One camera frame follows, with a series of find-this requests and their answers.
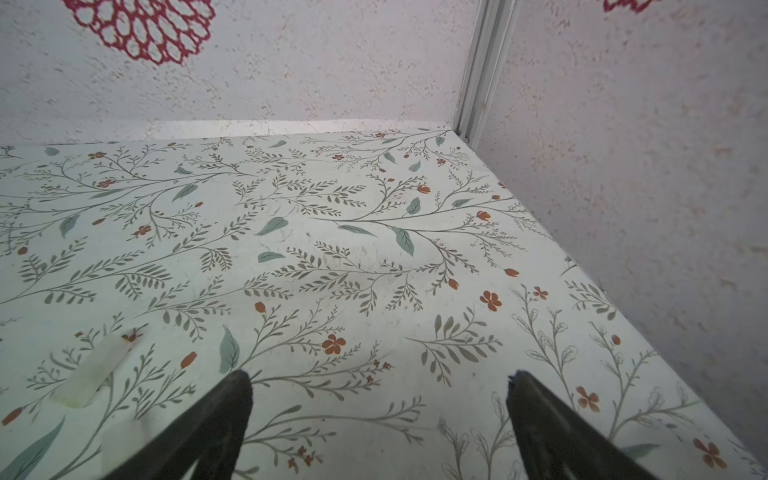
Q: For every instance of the translucent white pen cap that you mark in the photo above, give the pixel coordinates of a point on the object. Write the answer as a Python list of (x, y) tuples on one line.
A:
[(82, 385)]

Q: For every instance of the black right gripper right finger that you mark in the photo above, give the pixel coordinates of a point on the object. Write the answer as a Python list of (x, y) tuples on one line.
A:
[(556, 443)]

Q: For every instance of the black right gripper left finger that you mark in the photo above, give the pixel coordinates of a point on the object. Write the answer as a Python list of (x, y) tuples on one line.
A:
[(205, 441)]

